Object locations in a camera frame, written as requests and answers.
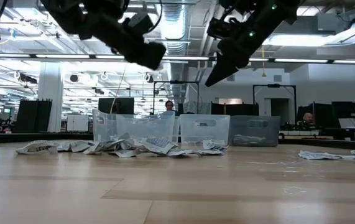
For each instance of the large clear plastic bin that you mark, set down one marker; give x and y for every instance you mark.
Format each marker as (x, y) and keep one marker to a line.
(146, 124)

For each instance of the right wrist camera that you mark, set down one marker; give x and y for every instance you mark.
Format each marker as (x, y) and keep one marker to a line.
(220, 28)

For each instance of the black monitor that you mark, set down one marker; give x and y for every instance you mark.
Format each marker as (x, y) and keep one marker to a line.
(121, 105)

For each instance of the black room divider panel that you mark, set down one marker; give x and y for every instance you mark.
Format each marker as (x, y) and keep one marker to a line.
(32, 115)

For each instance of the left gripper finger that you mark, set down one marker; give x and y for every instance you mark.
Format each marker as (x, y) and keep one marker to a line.
(150, 56)

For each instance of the long ceiling light bar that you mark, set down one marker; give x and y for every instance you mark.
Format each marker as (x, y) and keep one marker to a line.
(71, 56)

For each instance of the long white bandage wrapper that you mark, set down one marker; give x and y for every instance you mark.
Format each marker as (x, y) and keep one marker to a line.
(248, 140)

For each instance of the black low partition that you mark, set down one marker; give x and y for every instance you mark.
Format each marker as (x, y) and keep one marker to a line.
(233, 109)

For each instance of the white cabinet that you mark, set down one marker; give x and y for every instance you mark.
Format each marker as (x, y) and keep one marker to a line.
(77, 123)

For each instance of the person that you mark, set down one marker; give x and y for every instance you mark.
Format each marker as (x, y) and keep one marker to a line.
(307, 118)
(169, 105)

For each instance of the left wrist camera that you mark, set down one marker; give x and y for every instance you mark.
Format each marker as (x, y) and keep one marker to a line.
(140, 21)

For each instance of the grey plastic bin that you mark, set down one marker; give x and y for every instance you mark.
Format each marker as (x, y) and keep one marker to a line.
(255, 127)

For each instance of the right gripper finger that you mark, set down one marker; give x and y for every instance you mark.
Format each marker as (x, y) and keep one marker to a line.
(224, 68)

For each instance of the black desk monitors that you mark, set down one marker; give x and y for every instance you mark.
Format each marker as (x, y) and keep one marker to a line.
(335, 112)

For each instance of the silver ventilation duct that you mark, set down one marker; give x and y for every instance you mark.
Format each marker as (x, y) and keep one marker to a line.
(177, 37)

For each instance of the white building pillar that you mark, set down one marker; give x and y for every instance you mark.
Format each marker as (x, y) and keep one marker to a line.
(51, 93)

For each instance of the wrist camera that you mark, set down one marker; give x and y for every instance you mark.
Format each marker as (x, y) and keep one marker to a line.
(220, 28)
(140, 21)

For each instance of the small clear plastic bin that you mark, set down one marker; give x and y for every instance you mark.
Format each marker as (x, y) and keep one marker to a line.
(205, 133)

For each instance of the green exit sign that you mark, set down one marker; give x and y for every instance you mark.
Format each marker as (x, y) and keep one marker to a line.
(7, 110)

